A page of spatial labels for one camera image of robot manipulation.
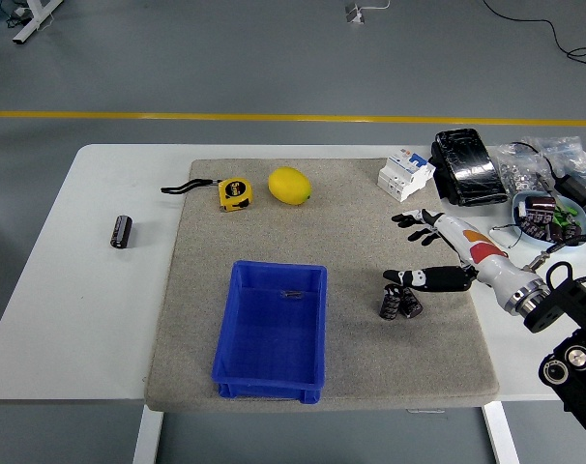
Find large brown capacitor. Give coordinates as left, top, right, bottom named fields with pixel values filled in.
left=524, top=194, right=558, bottom=215

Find light blue bowl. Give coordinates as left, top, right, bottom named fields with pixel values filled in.
left=511, top=190, right=586, bottom=249

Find grey-brown mat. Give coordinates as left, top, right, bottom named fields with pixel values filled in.
left=144, top=158, right=500, bottom=413

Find black power adapter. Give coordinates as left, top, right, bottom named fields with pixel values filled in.
left=553, top=173, right=586, bottom=213

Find thin black wire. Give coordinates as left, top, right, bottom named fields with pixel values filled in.
left=488, top=223, right=524, bottom=249

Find clear bag of blue parts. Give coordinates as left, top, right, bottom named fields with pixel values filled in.
left=522, top=134, right=586, bottom=185

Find green plastic pieces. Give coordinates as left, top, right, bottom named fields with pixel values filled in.
left=552, top=205, right=578, bottom=226

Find yellow lemon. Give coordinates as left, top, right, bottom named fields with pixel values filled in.
left=267, top=165, right=313, bottom=206

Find yellow tape measure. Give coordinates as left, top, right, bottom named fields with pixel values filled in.
left=160, top=177, right=254, bottom=213

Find clear bag of nuts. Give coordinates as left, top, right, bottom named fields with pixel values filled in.
left=490, top=142, right=558, bottom=193

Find black cylindrical battery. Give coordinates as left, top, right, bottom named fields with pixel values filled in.
left=399, top=285, right=425, bottom=320
left=379, top=284, right=403, bottom=321
left=109, top=215, right=132, bottom=249

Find blue plastic box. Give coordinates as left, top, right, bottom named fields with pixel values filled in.
left=211, top=259, right=329, bottom=405

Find black floor cable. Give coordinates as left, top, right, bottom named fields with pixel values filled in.
left=481, top=0, right=586, bottom=73

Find white circuit breaker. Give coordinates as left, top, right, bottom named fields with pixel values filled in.
left=376, top=148, right=437, bottom=203

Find dark capacitor in bowl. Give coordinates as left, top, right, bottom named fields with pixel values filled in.
left=549, top=221, right=584, bottom=243
left=520, top=212, right=550, bottom=240

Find black wrapped device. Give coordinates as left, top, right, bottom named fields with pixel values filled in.
left=428, top=128, right=511, bottom=208

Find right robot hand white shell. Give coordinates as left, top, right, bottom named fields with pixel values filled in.
left=382, top=208, right=534, bottom=304

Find white table leg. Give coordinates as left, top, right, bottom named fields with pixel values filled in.
left=482, top=401, right=520, bottom=464
left=132, top=404, right=164, bottom=464

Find white background frame leg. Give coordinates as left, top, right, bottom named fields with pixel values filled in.
left=11, top=0, right=65, bottom=47

